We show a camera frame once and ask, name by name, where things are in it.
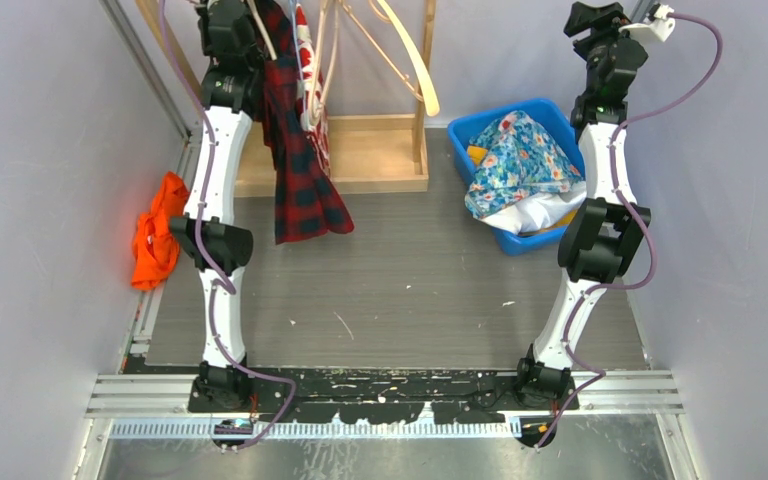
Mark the yellow skirt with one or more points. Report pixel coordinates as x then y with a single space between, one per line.
476 154

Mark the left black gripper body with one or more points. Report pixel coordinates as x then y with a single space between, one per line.
207 46

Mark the wooden clothes rack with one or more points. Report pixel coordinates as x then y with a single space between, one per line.
369 154

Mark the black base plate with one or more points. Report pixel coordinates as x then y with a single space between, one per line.
379 396

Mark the red white floral garment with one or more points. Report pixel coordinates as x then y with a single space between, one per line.
317 135

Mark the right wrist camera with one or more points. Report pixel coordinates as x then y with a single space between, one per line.
653 23

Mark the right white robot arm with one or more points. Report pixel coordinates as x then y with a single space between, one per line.
600 242

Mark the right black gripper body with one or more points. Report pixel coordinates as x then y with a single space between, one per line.
592 50

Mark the beige plastic hanger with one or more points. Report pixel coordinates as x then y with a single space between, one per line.
418 81
323 64

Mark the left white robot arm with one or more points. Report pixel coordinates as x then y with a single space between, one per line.
220 250

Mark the blue wire hanger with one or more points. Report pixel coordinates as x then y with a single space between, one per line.
300 27

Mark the orange cloth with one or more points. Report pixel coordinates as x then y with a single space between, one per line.
154 247

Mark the blue floral garment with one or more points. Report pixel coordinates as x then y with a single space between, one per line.
522 157

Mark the red black plaid dress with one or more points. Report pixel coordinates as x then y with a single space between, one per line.
307 205

